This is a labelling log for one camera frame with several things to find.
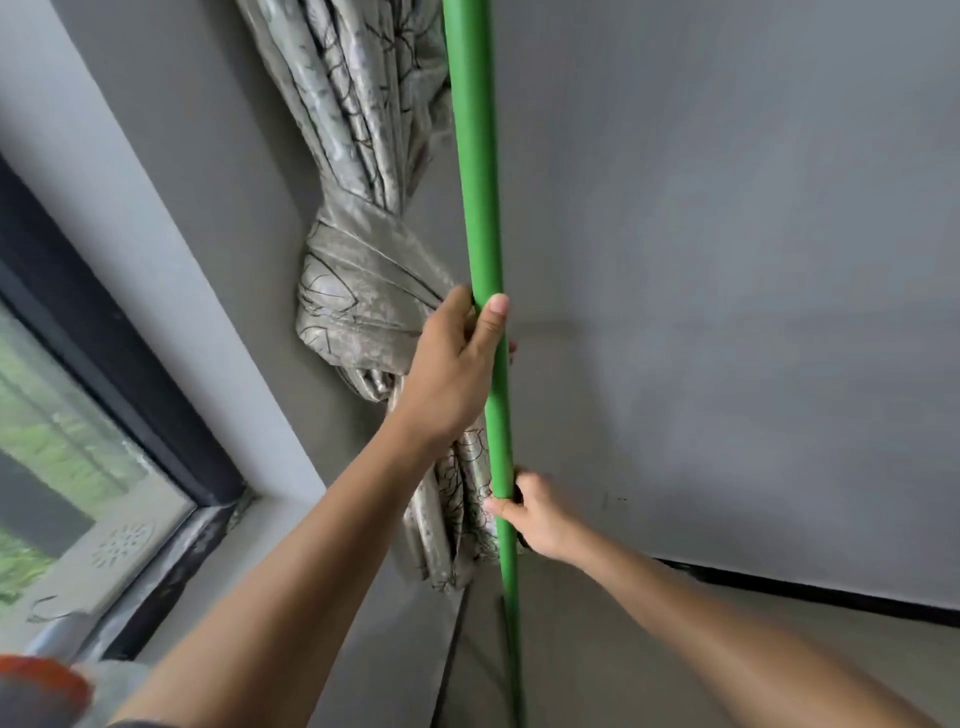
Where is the black window frame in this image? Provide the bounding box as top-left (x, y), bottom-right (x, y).
top-left (0, 153), bottom-right (252, 663)

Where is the person's right forearm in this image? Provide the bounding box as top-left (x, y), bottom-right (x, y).
top-left (566, 525), bottom-right (942, 728)

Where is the person's left forearm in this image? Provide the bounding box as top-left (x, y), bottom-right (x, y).
top-left (108, 411), bottom-right (451, 728)

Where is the knotted patterned grey curtain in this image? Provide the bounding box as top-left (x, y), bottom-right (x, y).
top-left (234, 0), bottom-right (502, 595)

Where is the person's left hand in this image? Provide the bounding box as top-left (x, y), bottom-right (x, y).
top-left (398, 284), bottom-right (519, 449)

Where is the person's right hand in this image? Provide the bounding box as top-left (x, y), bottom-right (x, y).
top-left (483, 471), bottom-right (594, 564)

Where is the orange and grey object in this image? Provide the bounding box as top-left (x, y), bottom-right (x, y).
top-left (0, 654), bottom-right (95, 728)

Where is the black baseboard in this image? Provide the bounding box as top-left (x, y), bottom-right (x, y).
top-left (654, 556), bottom-right (960, 630)

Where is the green pole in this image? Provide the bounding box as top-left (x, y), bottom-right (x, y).
top-left (441, 0), bottom-right (528, 728)

